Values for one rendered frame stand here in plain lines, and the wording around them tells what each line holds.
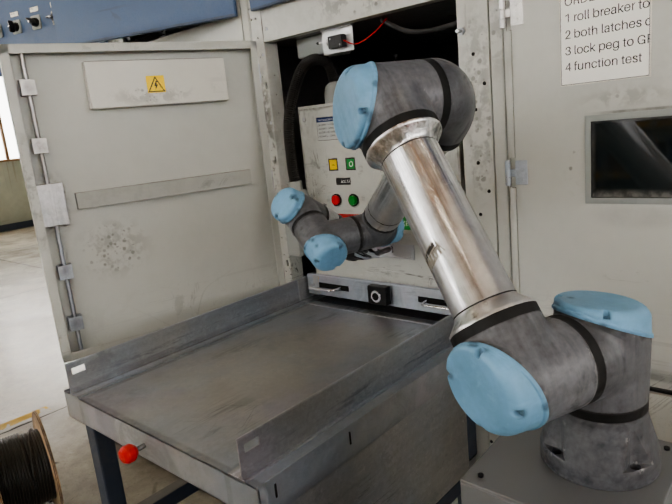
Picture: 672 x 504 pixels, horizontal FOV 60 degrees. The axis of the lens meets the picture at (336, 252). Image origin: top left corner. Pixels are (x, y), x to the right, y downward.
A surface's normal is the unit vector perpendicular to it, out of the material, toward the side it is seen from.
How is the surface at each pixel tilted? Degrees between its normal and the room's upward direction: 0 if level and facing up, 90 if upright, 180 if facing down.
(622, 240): 90
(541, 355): 53
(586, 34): 90
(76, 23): 90
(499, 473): 3
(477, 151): 90
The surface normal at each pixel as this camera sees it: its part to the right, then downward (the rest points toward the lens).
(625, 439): 0.06, -0.05
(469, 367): -0.83, 0.31
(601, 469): -0.39, -0.03
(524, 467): -0.10, -0.96
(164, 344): 0.75, 0.07
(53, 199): 0.55, 0.13
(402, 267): -0.66, 0.22
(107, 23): -0.35, 0.23
